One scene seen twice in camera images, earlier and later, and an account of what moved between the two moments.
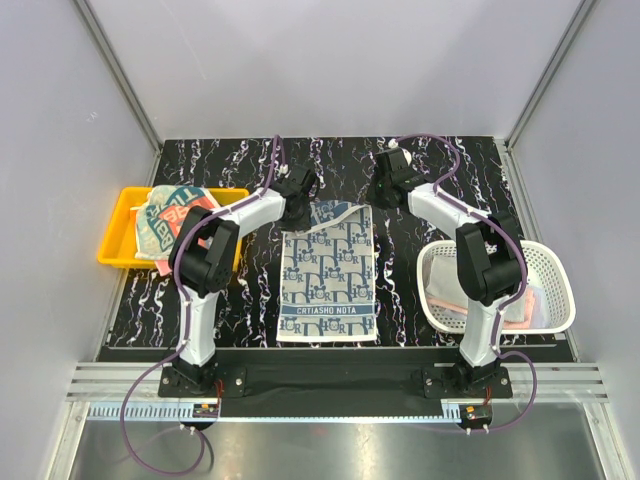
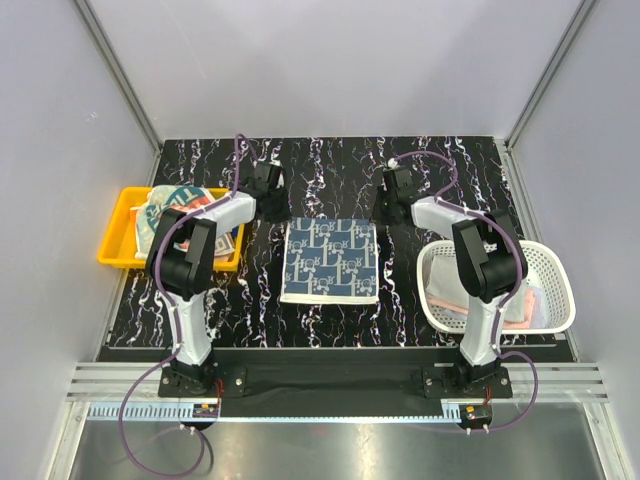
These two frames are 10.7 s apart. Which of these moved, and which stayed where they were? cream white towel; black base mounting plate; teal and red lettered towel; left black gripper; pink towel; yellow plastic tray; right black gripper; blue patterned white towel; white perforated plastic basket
Moved: blue patterned white towel; left black gripper; right black gripper
Stayed: black base mounting plate; cream white towel; teal and red lettered towel; yellow plastic tray; white perforated plastic basket; pink towel
